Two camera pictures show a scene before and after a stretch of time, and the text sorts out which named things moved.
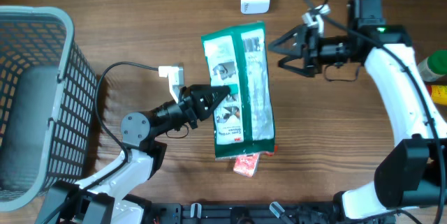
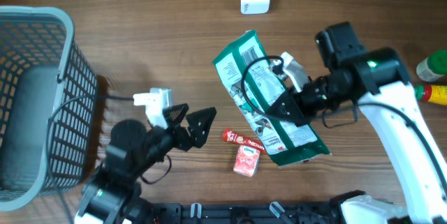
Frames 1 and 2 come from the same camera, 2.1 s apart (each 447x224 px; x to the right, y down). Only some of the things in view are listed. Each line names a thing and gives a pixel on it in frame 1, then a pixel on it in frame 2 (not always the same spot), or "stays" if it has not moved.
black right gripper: (303, 37) → (295, 114)
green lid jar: (434, 66) stays
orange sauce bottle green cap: (438, 93) stays
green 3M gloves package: (238, 58) → (253, 85)
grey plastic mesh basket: (48, 105) stays
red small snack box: (246, 165) stays
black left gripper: (195, 105) → (198, 135)
